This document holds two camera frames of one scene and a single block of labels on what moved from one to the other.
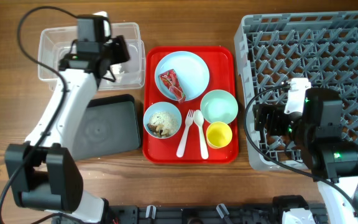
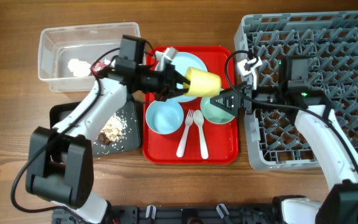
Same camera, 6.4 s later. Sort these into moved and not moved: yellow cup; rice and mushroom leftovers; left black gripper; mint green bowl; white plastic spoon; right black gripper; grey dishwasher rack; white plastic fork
Moved: left black gripper; yellow cup; rice and mushroom leftovers; right black gripper
Not moved: white plastic fork; mint green bowl; grey dishwasher rack; white plastic spoon
